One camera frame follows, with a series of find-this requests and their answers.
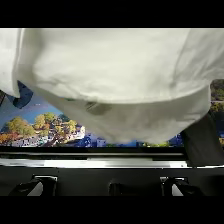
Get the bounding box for silver frame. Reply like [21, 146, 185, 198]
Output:
[0, 151, 224, 197]

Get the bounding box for white garment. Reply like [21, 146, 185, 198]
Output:
[0, 28, 224, 145]

